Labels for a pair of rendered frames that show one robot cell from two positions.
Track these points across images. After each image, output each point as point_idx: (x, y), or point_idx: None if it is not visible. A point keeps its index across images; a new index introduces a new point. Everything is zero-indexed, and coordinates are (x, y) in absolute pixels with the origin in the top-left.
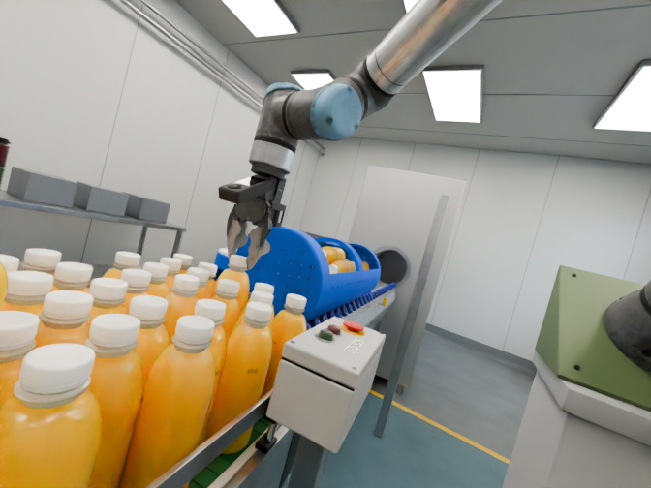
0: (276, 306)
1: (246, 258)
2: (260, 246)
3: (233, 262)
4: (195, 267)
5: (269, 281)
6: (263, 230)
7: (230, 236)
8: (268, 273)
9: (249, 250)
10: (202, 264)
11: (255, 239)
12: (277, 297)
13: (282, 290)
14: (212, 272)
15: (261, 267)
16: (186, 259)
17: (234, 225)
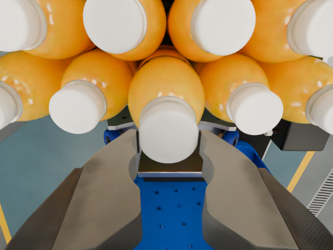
0: (151, 195)
1: (155, 153)
2: (77, 167)
3: (166, 103)
4: (249, 33)
5: (178, 228)
6: (47, 232)
7: (244, 168)
8: (186, 241)
9: (130, 150)
10: (264, 93)
11: (104, 183)
12: (153, 207)
13: (146, 219)
14: (232, 104)
15: (209, 248)
16: (328, 105)
17: (259, 218)
